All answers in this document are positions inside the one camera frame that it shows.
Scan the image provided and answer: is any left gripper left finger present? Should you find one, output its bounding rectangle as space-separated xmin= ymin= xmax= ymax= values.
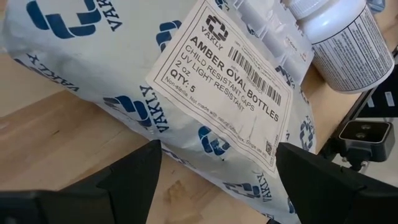
xmin=58 ymin=139 xmax=162 ymax=224

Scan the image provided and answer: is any large white bottle grey label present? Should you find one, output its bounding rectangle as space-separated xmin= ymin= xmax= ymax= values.
xmin=287 ymin=0 xmax=395 ymax=94

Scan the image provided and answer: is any black table-level camera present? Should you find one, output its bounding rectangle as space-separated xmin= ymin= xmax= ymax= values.
xmin=337 ymin=119 xmax=396 ymax=172

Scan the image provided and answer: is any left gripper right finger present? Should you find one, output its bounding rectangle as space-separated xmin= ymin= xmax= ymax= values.
xmin=275 ymin=142 xmax=398 ymax=224

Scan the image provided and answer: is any white weekly pill organizer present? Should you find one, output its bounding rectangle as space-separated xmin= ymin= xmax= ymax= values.
xmin=233 ymin=0 xmax=315 ymax=85

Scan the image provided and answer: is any white Varly printed pouch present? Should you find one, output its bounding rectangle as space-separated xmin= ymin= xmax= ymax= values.
xmin=1 ymin=0 xmax=318 ymax=224

